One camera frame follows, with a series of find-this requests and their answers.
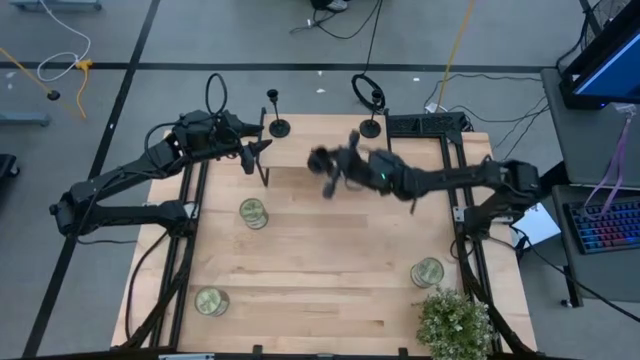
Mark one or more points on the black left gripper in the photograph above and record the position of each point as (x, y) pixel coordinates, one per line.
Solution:
(232, 135)

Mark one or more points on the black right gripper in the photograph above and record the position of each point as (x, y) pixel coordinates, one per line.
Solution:
(350, 162)

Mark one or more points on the black candle stick holder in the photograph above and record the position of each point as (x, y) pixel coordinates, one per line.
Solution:
(314, 161)
(279, 128)
(370, 129)

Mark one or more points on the glass jar candle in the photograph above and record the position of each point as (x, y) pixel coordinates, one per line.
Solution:
(253, 213)
(427, 272)
(211, 301)

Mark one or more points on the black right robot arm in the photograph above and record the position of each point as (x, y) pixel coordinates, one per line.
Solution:
(450, 177)

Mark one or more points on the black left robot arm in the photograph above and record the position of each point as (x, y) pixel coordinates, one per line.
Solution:
(150, 160)

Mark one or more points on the wooden shelf riser black legs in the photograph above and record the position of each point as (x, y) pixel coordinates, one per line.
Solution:
(300, 135)

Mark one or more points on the black power strip box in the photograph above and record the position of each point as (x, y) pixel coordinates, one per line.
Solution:
(430, 121)

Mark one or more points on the white plug adapter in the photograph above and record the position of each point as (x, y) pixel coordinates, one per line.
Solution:
(432, 107)

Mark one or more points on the person's shoe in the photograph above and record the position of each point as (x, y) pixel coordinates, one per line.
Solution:
(336, 5)

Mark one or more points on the yellow pole black disc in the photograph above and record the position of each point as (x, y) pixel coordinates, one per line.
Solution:
(53, 95)

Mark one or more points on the green potted plant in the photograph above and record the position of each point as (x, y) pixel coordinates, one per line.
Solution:
(455, 325)

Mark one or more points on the white paper box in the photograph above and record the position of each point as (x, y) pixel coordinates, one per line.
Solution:
(537, 225)

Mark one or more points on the black diagonal desk leg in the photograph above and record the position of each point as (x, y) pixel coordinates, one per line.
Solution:
(554, 176)

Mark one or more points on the white label strip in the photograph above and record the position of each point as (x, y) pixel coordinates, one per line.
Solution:
(185, 357)

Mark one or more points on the short grey floor bar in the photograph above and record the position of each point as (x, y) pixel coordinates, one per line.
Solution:
(22, 119)

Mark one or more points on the long grey floor bar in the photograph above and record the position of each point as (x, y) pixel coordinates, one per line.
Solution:
(60, 5)

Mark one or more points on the black object at floor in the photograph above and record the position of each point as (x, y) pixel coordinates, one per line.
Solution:
(6, 167)

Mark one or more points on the grey desk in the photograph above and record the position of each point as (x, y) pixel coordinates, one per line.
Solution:
(580, 145)

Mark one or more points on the black stand leg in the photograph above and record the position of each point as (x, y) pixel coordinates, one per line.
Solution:
(574, 285)

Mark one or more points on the backlit rainbow keyboard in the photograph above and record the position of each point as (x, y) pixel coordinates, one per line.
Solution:
(607, 227)

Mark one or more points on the purple ribbon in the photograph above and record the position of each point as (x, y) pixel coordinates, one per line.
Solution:
(621, 150)

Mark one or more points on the black monitor blue screen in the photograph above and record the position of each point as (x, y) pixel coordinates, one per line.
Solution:
(610, 70)

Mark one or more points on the grey side table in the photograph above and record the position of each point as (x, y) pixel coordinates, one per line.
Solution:
(610, 275)

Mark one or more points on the black metal rig frame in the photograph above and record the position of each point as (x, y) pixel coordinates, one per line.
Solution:
(452, 136)

